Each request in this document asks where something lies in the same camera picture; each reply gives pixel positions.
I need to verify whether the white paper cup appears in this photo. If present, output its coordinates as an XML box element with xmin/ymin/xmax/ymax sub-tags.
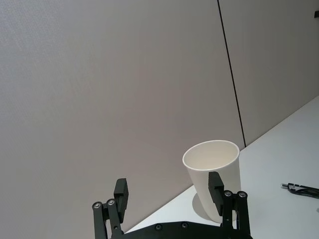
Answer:
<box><xmin>182</xmin><ymin>140</ymin><xmax>241</xmax><ymax>224</ymax></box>

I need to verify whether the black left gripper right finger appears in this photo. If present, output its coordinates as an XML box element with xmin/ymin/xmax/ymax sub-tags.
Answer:
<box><xmin>207</xmin><ymin>171</ymin><xmax>250</xmax><ymax>238</ymax></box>

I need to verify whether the pale grey wall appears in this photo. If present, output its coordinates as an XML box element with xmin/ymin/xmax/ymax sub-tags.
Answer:
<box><xmin>0</xmin><ymin>0</ymin><xmax>319</xmax><ymax>239</ymax></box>

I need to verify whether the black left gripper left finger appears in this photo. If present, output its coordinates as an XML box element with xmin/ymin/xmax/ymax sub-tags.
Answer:
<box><xmin>91</xmin><ymin>177</ymin><xmax>130</xmax><ymax>239</ymax></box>

